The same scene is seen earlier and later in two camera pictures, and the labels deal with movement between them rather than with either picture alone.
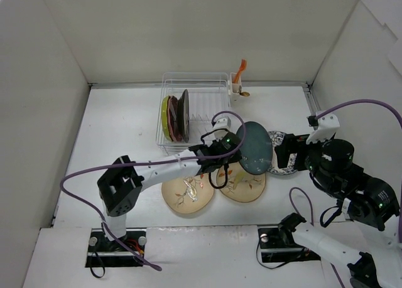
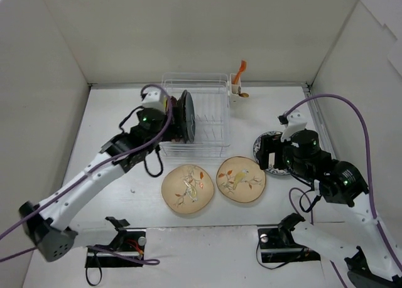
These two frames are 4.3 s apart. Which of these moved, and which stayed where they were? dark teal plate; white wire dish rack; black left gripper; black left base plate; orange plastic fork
Moved: black left gripper; dark teal plate
Stayed: black left base plate; orange plastic fork; white wire dish rack
